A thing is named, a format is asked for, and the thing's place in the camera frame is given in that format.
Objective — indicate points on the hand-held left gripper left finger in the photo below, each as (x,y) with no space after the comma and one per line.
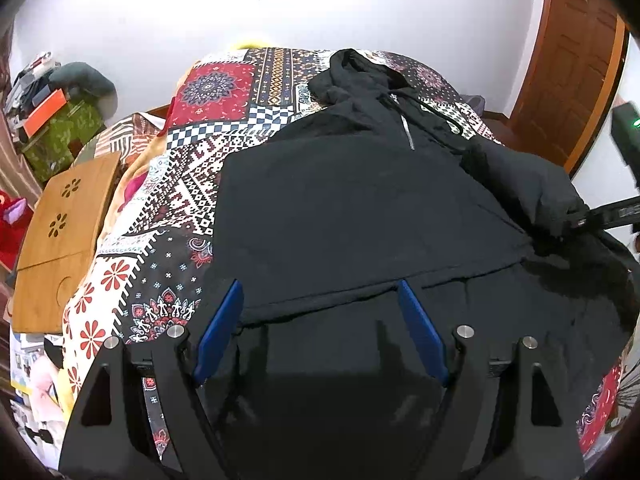
(220,332)

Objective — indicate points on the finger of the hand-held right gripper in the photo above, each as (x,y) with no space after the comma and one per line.
(607,216)

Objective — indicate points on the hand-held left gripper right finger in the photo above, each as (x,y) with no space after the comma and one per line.
(422,335)

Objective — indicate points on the black zip hoodie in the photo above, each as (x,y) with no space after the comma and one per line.
(350,210)

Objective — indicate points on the brown wooden door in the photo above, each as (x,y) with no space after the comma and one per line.
(565,60)

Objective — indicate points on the wooden lap desk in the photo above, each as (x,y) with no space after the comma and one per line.
(55,250)

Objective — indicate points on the pile of papers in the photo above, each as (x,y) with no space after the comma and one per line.
(30,375)

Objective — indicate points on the striped brown pillow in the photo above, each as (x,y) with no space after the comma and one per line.
(120,137)

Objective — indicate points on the patchwork patterned blanket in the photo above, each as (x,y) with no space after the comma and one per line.
(200,110)

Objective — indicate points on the red plush toy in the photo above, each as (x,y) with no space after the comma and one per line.
(12,230)

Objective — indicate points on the orange box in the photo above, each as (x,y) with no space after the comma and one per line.
(44,112)

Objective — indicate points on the grey cushion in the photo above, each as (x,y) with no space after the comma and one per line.
(87,80)

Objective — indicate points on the yellow object behind bed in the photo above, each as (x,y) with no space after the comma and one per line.
(250,42)

